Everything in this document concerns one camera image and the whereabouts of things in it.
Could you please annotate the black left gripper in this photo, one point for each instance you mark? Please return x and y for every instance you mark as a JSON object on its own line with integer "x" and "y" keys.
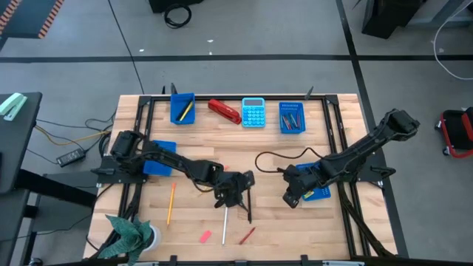
{"x": 231, "y": 186}

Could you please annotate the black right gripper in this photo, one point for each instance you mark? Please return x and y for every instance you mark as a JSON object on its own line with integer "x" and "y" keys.
{"x": 297, "y": 179}

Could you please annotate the black pen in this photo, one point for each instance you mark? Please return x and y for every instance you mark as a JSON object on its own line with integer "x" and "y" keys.
{"x": 250, "y": 218}
{"x": 182, "y": 112}

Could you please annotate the grey crayon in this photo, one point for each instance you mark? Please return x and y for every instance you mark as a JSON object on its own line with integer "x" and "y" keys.
{"x": 290, "y": 120}
{"x": 293, "y": 118}

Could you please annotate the yellow pen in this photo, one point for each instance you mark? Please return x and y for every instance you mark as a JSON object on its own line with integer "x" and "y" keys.
{"x": 186, "y": 110}

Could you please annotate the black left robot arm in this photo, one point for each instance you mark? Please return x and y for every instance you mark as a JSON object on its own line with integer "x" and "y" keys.
{"x": 166, "y": 159}

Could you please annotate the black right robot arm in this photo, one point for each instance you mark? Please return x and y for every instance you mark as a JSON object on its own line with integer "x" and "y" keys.
{"x": 369, "y": 144}

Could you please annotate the white pencil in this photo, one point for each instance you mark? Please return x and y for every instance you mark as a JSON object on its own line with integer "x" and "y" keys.
{"x": 224, "y": 227}

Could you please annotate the blue slotted plastic bin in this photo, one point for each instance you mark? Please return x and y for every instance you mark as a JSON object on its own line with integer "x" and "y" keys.
{"x": 321, "y": 194}
{"x": 292, "y": 107}
{"x": 159, "y": 170}
{"x": 175, "y": 111}

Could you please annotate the red pen bottom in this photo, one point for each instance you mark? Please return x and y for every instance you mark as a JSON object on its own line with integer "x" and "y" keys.
{"x": 247, "y": 235}

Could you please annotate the pink eraser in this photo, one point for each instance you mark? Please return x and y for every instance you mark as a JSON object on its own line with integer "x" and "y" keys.
{"x": 205, "y": 236}

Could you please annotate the white plant pot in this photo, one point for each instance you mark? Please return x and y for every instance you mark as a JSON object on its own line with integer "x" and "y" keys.
{"x": 155, "y": 236}

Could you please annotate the light blue calculator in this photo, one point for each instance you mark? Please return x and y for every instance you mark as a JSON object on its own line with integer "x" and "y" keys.
{"x": 253, "y": 114}

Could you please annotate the red stapler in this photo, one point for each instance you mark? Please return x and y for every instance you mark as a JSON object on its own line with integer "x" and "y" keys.
{"x": 223, "y": 110}

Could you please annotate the green leafy plant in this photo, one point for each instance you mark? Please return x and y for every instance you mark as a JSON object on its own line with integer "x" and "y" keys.
{"x": 125, "y": 236}

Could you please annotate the black power adapter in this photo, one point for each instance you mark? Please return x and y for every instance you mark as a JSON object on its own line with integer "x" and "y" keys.
{"x": 71, "y": 157}

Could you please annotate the red black rolling stool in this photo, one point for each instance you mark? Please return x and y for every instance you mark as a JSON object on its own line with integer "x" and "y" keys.
{"x": 456, "y": 129}

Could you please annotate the black cabinet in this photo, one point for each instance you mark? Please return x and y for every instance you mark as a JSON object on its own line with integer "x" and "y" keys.
{"x": 388, "y": 16}

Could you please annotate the black equipment box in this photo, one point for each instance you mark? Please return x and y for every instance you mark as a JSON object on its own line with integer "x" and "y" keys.
{"x": 173, "y": 4}

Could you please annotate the black side table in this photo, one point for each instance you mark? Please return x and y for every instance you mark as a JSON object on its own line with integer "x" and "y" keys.
{"x": 18, "y": 155}

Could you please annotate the mint green stapler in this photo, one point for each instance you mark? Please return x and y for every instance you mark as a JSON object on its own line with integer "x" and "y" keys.
{"x": 13, "y": 105}

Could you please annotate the orange striped black mat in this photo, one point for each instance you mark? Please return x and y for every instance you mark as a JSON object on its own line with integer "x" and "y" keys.
{"x": 27, "y": 16}

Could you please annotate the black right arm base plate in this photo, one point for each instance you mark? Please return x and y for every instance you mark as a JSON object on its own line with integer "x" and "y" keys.
{"x": 377, "y": 170}

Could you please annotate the black aluminium rig frame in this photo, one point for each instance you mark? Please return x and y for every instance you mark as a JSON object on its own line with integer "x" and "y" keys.
{"x": 229, "y": 97}

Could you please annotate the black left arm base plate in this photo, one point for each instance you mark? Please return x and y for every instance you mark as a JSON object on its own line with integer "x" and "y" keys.
{"x": 107, "y": 177}

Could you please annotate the grey metal table frame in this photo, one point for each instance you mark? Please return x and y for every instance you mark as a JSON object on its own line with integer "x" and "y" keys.
{"x": 439, "y": 23}

